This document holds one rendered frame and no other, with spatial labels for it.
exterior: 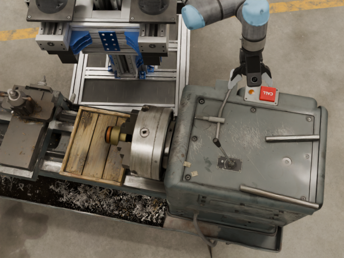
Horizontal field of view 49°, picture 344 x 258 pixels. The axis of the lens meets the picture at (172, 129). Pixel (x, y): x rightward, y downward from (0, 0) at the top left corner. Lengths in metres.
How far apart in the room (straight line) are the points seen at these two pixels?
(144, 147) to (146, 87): 1.28
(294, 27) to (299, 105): 1.84
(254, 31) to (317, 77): 2.05
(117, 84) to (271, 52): 1.26
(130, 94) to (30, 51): 1.03
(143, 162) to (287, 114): 0.60
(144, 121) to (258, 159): 0.47
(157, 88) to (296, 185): 1.53
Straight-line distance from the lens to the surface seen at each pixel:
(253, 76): 1.22
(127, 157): 1.60
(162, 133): 1.49
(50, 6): 1.94
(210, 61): 3.08
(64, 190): 2.20
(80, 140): 1.92
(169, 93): 2.70
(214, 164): 1.43
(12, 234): 2.89
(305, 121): 1.56
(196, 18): 1.16
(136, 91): 2.73
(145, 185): 1.82
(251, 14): 1.12
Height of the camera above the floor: 2.63
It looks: 69 degrees down
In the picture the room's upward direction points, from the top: 5 degrees counter-clockwise
